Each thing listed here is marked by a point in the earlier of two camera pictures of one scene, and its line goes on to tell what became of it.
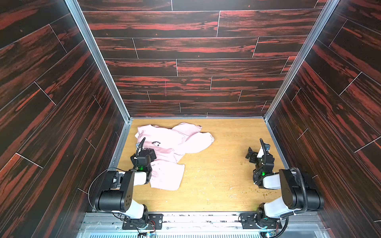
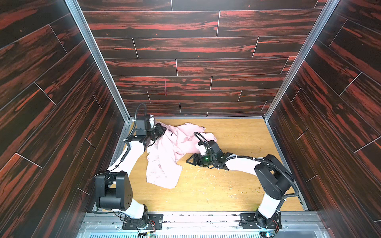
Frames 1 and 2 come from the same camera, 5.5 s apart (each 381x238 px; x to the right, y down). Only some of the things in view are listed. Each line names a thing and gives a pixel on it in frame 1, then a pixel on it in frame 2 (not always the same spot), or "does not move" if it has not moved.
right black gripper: x=263 y=159 -> x=203 y=158
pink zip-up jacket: x=170 y=144 does not move
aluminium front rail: x=204 y=224 does not move
